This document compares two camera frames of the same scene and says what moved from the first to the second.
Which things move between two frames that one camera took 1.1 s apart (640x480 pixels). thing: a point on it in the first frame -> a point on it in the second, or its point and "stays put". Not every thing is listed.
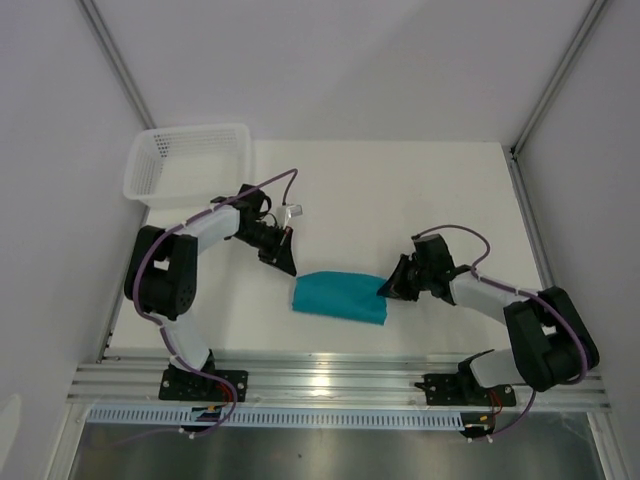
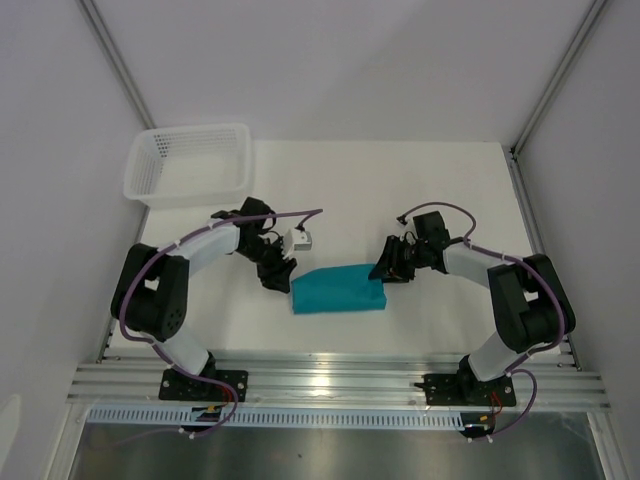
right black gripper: x=394 y=287 -> x=389 y=268
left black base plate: x=188 y=385 stays put
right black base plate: x=456 y=389 stays put
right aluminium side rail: x=535 y=234 stays put
